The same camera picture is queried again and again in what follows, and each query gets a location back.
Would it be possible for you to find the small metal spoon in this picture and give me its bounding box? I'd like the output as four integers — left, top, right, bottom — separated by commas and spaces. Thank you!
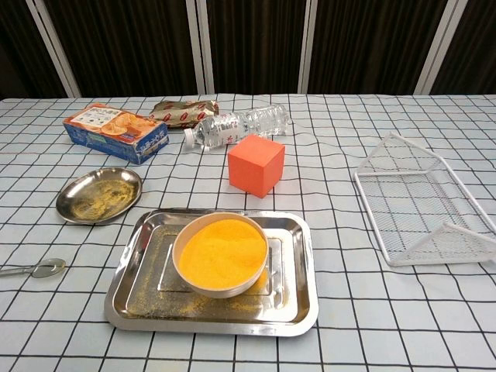
0, 257, 67, 280

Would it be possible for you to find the orange powder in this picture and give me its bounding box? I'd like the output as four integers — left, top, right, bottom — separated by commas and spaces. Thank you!
179, 219, 268, 291

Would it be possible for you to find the beige round bowl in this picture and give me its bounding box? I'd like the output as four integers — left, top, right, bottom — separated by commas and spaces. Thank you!
171, 211, 270, 299

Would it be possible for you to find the orange foam cube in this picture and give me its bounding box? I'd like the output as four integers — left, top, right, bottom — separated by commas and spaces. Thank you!
227, 135, 287, 199

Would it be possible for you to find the clear plastic water bottle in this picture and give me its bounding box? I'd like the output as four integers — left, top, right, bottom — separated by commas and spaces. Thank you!
183, 104, 293, 153

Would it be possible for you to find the brown foil snack bag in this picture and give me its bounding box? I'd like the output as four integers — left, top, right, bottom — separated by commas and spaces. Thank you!
149, 98, 220, 129

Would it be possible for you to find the dark brown curtain panel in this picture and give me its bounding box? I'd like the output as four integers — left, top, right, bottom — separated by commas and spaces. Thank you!
430, 0, 496, 96
43, 0, 198, 98
207, 0, 309, 95
0, 0, 69, 100
308, 0, 447, 95

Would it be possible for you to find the blue orange snack box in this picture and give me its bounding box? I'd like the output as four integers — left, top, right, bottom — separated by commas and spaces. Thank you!
62, 102, 170, 166

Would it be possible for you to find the oval stainless steel dish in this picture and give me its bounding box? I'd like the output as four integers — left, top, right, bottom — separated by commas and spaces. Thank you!
55, 167, 143, 226

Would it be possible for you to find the rectangular stainless steel tray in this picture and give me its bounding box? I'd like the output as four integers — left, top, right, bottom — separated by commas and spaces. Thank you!
103, 208, 319, 337

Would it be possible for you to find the white black checkered tablecloth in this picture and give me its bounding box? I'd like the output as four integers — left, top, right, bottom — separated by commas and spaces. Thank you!
0, 92, 496, 372

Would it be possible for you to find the white partition frame post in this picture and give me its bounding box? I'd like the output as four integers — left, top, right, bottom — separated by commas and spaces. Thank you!
413, 0, 470, 96
297, 0, 325, 95
25, 0, 81, 98
184, 0, 216, 95

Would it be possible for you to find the white wire mesh basket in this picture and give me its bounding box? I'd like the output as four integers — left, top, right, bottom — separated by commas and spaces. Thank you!
353, 131, 496, 268

